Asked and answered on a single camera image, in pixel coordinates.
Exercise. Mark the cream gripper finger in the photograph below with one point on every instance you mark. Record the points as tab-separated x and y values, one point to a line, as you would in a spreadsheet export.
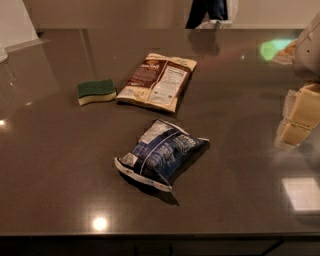
301	114

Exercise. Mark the brown chip bag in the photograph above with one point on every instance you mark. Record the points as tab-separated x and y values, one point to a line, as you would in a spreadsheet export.
158	81

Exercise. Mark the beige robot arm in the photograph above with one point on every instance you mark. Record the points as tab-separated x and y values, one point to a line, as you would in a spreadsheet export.
306	53

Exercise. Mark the blue chip bag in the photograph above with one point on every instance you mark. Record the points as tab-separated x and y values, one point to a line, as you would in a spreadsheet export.
159	154

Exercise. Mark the person legs in background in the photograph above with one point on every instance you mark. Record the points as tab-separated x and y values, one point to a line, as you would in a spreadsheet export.
208	14

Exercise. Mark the green yellow sponge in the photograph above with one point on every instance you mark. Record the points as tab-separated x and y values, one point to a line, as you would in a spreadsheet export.
96	91

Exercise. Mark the white object at left edge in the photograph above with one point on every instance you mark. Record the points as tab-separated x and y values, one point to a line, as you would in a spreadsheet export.
3	54

